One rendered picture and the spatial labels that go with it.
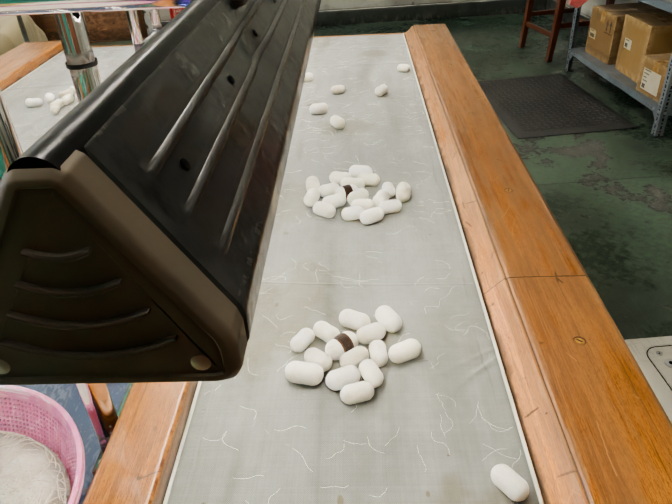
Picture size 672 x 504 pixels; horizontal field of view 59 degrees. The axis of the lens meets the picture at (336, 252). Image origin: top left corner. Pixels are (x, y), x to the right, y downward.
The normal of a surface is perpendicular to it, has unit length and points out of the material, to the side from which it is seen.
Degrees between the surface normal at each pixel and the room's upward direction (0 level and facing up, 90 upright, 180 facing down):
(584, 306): 0
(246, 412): 0
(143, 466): 0
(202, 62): 58
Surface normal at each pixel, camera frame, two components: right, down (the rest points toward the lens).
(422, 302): -0.05, -0.84
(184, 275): 0.82, -0.47
